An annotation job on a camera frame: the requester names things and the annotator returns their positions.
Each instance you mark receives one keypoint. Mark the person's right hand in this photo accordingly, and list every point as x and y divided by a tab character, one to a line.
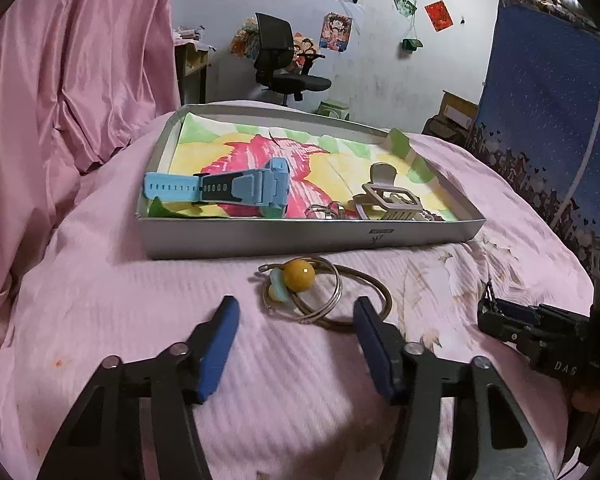
590	402

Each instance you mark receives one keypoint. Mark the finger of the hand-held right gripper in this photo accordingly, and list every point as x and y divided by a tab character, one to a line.
522	313
500	330

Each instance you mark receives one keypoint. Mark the black office chair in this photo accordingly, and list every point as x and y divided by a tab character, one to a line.
275	45

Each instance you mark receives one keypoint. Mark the grey hair claw clip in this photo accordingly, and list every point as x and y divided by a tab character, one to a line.
390	195

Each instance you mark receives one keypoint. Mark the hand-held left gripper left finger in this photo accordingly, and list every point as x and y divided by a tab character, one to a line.
220	345

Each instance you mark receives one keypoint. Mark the green hanging ornament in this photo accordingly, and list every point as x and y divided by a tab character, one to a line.
411	45

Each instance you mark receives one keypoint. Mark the pink satin curtain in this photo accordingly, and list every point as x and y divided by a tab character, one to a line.
55	85

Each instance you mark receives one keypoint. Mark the coloured drawing paper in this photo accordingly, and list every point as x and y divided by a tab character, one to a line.
330	160

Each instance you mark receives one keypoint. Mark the anime wall poster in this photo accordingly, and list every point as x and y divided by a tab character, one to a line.
336	32

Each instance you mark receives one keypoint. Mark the colourful wall poster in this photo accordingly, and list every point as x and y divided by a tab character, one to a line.
242	40

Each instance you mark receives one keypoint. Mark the grey cardboard box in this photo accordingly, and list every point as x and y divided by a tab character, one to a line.
280	240

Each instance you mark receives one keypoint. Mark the blue smartwatch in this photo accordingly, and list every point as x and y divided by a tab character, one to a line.
275	185

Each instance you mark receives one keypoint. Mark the red paper wall decoration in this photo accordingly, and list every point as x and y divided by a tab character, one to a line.
438	15

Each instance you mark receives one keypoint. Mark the cartoon wall poster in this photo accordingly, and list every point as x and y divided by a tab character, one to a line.
305	50

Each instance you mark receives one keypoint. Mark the green plastic stool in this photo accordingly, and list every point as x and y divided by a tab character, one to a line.
332	107

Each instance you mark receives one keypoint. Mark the brown cardboard carton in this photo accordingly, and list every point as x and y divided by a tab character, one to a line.
457	107

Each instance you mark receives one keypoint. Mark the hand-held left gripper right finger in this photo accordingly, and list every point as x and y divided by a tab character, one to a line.
372	350

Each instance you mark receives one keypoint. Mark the dark bag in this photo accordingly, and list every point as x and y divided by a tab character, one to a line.
445	132

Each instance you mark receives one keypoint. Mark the pink floral bedspread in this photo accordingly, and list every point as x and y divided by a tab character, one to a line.
305	395

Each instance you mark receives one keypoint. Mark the wooden desk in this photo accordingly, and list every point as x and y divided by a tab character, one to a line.
190	60

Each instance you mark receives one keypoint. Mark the blue starry cloth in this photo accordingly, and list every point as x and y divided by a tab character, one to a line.
540	110

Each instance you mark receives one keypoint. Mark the stack of papers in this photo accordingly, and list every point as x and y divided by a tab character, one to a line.
187	34

